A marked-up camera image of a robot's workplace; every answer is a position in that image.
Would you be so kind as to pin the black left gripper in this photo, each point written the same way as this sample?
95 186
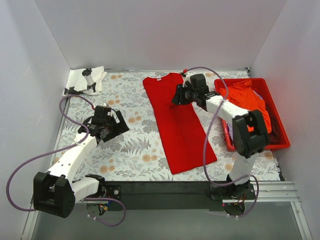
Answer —
113 124

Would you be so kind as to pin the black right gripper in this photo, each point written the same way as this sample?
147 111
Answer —
182 94

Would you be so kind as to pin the red t shirt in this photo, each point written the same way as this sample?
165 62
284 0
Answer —
181 132

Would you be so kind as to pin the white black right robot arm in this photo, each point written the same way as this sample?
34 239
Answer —
249 133

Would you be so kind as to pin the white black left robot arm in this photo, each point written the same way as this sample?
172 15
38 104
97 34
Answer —
54 191

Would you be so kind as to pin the orange t shirt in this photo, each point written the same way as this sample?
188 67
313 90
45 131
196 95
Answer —
242 95

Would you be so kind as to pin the floral table cloth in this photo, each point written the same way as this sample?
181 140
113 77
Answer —
138 154

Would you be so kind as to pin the white black printed t shirt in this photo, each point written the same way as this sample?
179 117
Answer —
86 81

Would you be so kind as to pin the lavender t shirt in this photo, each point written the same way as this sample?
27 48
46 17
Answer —
230 128

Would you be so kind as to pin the red plastic bin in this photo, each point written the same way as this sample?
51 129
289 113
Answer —
260 86

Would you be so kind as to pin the dark maroon t shirt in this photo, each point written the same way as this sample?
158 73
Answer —
274 135

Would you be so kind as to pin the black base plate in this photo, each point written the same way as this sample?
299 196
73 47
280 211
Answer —
174 195

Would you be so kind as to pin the aluminium frame rail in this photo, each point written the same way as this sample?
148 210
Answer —
274 214

